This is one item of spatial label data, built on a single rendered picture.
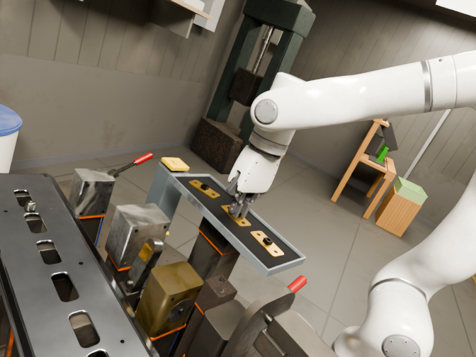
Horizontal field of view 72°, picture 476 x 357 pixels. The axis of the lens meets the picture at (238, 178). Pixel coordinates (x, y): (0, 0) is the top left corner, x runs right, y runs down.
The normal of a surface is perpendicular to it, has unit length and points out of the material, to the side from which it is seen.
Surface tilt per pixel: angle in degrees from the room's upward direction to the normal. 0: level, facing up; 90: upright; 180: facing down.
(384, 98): 98
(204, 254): 90
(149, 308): 90
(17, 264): 0
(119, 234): 90
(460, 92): 108
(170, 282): 0
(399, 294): 26
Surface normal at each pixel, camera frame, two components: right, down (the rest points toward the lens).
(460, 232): -0.81, -0.14
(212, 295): -0.68, 0.00
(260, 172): 0.52, 0.52
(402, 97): -0.36, 0.42
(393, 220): -0.39, 0.20
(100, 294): 0.37, -0.86
